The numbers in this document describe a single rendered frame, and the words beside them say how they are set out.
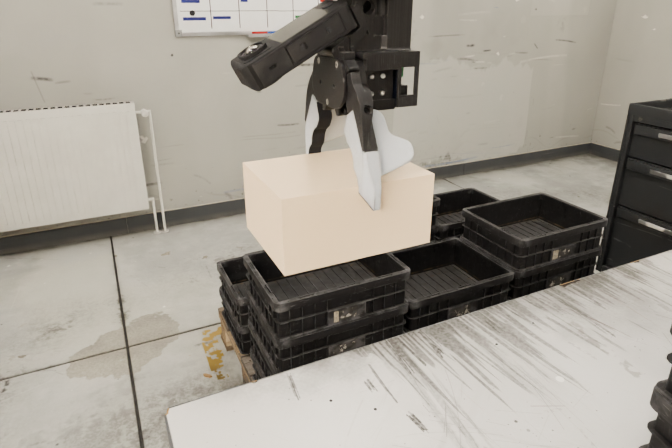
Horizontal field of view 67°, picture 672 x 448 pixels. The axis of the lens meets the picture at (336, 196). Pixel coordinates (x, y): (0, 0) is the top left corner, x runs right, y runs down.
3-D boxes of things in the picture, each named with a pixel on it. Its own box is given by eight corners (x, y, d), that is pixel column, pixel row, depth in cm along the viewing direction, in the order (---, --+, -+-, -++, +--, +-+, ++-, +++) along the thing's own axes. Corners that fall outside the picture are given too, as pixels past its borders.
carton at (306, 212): (284, 276, 46) (281, 199, 43) (247, 227, 56) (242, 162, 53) (429, 242, 52) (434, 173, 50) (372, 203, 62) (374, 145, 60)
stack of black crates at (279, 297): (282, 446, 138) (275, 306, 122) (250, 378, 164) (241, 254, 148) (405, 399, 155) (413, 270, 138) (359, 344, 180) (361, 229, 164)
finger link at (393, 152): (434, 194, 46) (407, 101, 47) (378, 204, 43) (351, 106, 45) (417, 203, 49) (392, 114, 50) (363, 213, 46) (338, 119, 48)
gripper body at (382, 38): (418, 113, 49) (426, -21, 45) (339, 121, 46) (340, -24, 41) (378, 100, 56) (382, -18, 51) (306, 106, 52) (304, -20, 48)
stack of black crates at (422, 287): (404, 398, 155) (410, 303, 143) (358, 343, 180) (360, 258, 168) (504, 361, 171) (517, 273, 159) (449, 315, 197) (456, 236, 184)
